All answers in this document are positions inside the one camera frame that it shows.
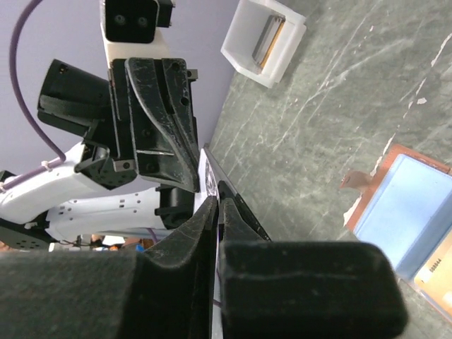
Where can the cards stack in tray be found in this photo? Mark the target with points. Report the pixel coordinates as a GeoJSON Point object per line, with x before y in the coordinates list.
{"type": "Point", "coordinates": [267, 40]}

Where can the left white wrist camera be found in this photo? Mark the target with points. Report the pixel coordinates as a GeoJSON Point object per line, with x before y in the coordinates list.
{"type": "Point", "coordinates": [132, 29]}

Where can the white card tray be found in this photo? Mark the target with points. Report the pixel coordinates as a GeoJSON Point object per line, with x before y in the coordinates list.
{"type": "Point", "coordinates": [245, 29]}

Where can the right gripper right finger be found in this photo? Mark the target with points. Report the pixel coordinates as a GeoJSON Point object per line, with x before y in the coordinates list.
{"type": "Point", "coordinates": [231, 225]}

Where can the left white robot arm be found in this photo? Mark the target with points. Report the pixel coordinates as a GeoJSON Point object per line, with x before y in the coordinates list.
{"type": "Point", "coordinates": [63, 206]}

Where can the gold credit card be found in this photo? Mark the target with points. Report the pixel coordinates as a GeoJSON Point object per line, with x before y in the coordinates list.
{"type": "Point", "coordinates": [434, 278]}

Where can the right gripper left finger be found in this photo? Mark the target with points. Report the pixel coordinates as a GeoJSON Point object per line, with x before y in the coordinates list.
{"type": "Point", "coordinates": [192, 242]}

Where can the brown leather card holder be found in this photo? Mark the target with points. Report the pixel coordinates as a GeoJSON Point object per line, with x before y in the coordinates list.
{"type": "Point", "coordinates": [404, 208]}

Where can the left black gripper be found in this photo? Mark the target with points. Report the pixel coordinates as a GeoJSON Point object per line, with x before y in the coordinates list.
{"type": "Point", "coordinates": [141, 123]}

